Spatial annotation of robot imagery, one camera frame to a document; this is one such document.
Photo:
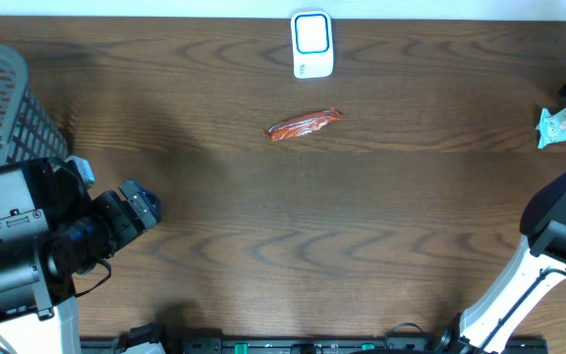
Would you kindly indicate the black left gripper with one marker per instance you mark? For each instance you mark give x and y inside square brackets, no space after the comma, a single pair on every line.
[133,206]

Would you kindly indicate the orange snack bar wrapper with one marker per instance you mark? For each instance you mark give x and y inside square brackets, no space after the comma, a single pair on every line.
[303,125]

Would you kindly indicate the green wet wipes packet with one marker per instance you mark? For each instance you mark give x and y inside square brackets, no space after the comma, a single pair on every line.
[550,128]

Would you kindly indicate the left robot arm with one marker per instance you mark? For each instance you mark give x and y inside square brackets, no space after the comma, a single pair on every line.
[51,229]

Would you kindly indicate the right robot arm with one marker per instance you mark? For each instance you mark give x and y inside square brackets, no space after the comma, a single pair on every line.
[538,265]

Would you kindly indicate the grey plastic basket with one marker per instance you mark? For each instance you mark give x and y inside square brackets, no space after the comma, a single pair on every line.
[27,131]

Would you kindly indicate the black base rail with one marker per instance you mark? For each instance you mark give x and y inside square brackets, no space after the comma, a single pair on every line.
[154,338]

